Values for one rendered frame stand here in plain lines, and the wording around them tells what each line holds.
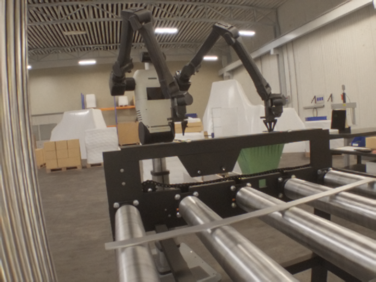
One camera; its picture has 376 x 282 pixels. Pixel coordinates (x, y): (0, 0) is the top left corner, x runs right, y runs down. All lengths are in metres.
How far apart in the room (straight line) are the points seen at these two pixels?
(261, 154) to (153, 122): 2.53
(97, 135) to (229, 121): 5.48
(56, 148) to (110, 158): 8.22
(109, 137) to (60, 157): 1.81
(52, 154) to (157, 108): 7.87
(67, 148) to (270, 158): 7.04
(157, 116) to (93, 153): 7.78
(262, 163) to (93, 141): 6.59
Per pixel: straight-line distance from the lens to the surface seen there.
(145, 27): 1.25
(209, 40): 1.52
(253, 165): 3.89
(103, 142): 9.21
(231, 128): 5.01
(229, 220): 0.89
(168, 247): 1.05
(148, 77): 1.70
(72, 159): 9.23
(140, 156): 1.20
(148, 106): 1.58
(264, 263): 0.66
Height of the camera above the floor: 1.26
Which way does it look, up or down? 4 degrees down
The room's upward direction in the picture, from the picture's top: 5 degrees counter-clockwise
